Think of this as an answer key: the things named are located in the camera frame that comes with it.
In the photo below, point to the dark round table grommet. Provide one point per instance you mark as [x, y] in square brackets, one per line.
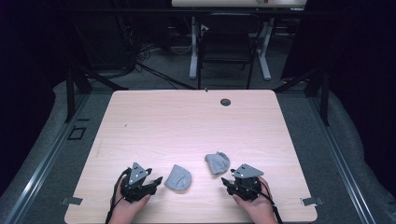
[225, 102]

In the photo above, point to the white desk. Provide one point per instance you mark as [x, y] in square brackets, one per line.
[236, 2]

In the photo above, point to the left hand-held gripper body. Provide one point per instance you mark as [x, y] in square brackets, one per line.
[134, 189]

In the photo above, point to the person's left hand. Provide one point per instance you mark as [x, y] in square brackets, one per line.
[126, 208]

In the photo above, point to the black metal stand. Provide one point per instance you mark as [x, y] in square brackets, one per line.
[70, 93]
[324, 99]

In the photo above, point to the black chair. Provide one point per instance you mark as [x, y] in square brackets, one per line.
[225, 46]

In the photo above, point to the gray sock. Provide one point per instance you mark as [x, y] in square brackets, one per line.
[218, 163]
[178, 179]

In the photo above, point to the person's right hand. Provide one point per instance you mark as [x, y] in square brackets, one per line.
[258, 208]

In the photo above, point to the gray metal bracket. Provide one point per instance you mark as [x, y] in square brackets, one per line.
[71, 201]
[312, 201]

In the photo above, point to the aluminium rail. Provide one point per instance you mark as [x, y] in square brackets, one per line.
[342, 165]
[46, 165]

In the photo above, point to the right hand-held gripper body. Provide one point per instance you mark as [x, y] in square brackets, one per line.
[247, 186]

